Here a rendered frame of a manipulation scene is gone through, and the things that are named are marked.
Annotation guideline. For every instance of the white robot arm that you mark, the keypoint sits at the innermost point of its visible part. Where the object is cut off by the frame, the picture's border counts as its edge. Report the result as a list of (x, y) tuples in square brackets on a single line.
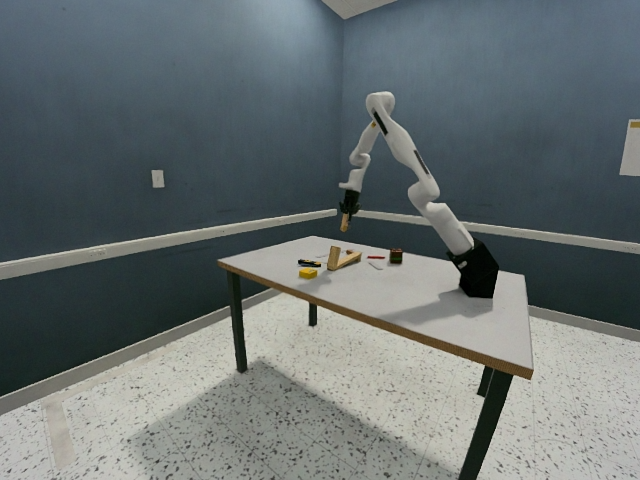
[(453, 233)]

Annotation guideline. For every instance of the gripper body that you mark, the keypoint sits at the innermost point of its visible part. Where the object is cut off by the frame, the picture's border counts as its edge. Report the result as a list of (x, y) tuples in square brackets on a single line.
[(353, 196)]

